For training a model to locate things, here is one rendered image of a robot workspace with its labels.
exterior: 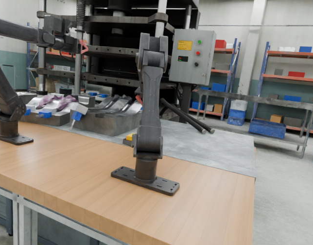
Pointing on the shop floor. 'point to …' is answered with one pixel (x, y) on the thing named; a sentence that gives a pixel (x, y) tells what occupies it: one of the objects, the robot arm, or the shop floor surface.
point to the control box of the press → (191, 62)
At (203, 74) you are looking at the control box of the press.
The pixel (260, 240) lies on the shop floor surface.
